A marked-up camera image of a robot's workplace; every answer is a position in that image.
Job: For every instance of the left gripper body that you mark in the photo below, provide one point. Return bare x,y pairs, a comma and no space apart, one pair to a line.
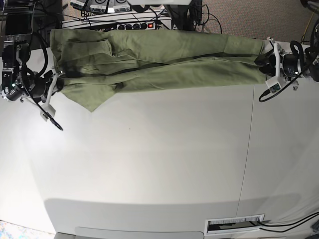
290,62

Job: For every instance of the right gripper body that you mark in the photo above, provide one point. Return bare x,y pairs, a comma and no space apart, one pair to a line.
39,90

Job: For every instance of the green T-shirt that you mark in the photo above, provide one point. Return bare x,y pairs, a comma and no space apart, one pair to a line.
97,65

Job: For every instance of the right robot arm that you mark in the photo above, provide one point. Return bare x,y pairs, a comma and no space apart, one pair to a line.
18,81

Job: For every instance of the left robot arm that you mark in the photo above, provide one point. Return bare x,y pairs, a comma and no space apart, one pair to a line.
311,51

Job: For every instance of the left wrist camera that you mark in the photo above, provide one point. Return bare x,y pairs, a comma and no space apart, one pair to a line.
275,84

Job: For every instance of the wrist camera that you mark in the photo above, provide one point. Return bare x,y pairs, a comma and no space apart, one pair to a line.
275,84
49,110

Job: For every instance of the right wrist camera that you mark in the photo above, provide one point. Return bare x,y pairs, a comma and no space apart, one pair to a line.
49,110

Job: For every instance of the black power strip red switch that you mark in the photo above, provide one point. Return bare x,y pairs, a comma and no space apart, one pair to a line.
136,26

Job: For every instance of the table cable grommet slot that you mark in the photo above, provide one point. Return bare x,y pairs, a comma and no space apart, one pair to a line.
235,225

